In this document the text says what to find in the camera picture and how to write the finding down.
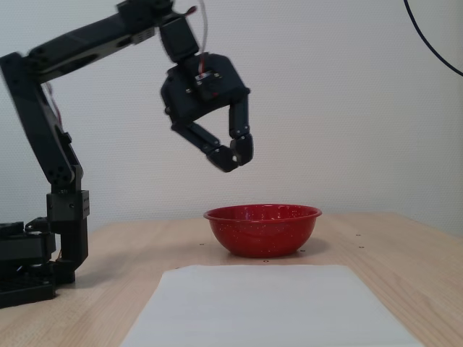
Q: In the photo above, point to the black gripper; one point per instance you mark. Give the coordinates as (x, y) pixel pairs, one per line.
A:
(188, 105)

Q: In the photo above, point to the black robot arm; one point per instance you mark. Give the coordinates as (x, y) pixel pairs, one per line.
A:
(32, 108)

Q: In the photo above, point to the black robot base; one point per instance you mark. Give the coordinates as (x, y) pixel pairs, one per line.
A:
(21, 289)

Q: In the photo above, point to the red speckled bowl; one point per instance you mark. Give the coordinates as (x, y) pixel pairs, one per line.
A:
(264, 231)

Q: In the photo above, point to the white paper sheet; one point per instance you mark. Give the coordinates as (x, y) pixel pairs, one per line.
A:
(275, 311)

